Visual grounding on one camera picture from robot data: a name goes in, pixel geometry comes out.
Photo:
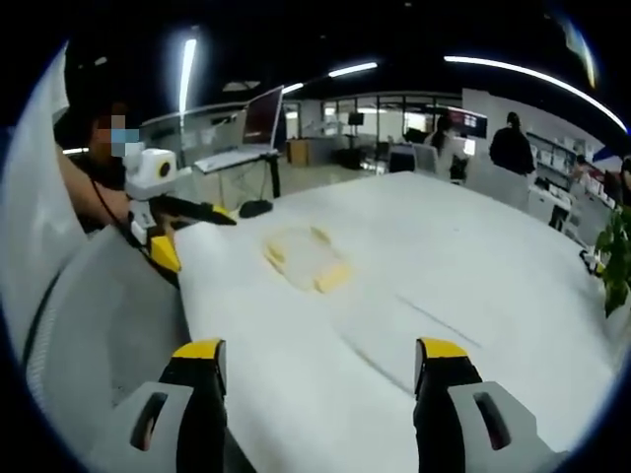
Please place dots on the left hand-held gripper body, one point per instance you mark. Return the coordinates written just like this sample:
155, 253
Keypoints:
148, 172

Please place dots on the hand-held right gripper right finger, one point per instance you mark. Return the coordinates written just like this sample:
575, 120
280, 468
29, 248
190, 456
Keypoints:
443, 428

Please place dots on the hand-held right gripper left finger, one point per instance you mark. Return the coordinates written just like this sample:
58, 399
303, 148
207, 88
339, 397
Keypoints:
194, 428

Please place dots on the pale yellow plastic buckle part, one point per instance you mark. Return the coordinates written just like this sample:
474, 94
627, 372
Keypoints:
277, 253
332, 278

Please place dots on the black computer mouse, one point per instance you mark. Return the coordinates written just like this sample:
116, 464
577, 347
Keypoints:
255, 208

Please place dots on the long ceiling light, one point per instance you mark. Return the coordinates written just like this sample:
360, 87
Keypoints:
186, 74
537, 79
352, 69

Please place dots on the laptop on stand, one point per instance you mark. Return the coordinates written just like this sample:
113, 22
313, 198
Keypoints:
259, 120

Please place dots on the yellow black object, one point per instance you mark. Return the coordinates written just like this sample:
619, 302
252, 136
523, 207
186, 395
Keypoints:
591, 261

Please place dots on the green potted plant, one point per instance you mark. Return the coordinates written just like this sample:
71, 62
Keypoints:
616, 256

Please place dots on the wall screen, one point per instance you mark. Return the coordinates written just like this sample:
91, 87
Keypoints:
474, 123

